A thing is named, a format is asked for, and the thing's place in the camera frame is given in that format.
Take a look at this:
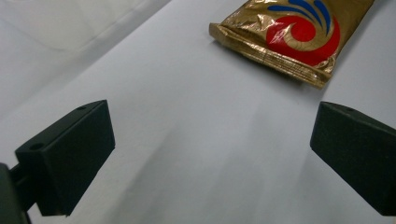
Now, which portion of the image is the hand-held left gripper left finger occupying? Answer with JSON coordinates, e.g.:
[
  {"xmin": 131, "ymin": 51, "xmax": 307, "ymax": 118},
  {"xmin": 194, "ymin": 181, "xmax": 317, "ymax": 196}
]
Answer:
[{"xmin": 9, "ymin": 99, "xmax": 116, "ymax": 217}]

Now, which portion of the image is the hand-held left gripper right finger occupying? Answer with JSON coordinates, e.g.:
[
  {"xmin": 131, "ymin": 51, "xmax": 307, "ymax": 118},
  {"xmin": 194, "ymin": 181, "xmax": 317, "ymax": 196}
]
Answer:
[{"xmin": 309, "ymin": 101, "xmax": 396, "ymax": 217}]

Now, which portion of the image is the gold foil snack packet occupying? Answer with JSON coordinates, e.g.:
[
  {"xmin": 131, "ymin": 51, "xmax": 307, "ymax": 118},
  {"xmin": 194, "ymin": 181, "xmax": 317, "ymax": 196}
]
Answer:
[{"xmin": 208, "ymin": 0, "xmax": 375, "ymax": 90}]

